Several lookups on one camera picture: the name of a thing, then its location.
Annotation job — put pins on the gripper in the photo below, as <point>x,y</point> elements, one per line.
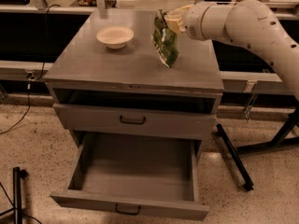
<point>193,21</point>

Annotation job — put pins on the green jalapeno chip bag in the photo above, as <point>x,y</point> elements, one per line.
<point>164,40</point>

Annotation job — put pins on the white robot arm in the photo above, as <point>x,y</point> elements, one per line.
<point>249,24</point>

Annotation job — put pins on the grey drawer cabinet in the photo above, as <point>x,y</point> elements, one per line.
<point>90,73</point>

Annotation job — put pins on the closed grey middle drawer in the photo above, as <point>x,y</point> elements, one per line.
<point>158,123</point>

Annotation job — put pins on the open grey bottom drawer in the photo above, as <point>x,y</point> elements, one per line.
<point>157,173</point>

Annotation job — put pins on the white bowl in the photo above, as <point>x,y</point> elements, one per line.
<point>115,37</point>

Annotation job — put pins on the black stand base right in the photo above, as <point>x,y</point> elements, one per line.
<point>279,141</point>

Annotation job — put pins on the black stand leg left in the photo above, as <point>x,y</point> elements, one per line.
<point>16,208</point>

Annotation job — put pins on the black drawer handle middle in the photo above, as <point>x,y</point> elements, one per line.
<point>124,120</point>

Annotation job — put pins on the black drawer handle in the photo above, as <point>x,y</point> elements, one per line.
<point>127,210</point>
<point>124,120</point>

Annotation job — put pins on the grey barrier rail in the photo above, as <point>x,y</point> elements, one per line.
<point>32,39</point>

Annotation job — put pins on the black drawer handle bottom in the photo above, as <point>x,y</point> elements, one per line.
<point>127,210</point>

